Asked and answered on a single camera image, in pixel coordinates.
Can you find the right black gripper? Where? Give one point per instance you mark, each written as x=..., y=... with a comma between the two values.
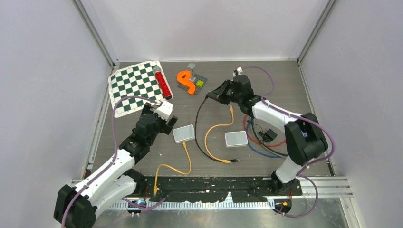
x=219, y=94

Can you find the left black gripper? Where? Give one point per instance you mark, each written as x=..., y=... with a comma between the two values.
x=165, y=128

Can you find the white network switch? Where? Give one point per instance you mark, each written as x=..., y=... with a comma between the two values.
x=236, y=139
x=183, y=134

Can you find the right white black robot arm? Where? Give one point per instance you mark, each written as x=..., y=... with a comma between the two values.
x=305, y=141

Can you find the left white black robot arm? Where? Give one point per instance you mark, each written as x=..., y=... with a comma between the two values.
x=80, y=206

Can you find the yellow-green lego brick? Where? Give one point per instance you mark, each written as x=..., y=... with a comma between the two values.
x=200, y=84

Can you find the grey lego baseplate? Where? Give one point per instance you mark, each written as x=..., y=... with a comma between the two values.
x=199, y=77

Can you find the grey lego tower piece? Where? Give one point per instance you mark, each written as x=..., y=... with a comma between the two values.
x=191, y=66

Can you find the orange S-shaped toy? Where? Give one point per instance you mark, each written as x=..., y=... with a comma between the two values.
x=183, y=78

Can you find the green white chessboard mat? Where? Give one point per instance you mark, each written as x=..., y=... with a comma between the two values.
x=134, y=80

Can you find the red toy microphone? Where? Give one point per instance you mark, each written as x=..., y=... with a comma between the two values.
x=162, y=83

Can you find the black mounting base plate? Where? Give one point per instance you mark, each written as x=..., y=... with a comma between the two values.
x=212, y=189

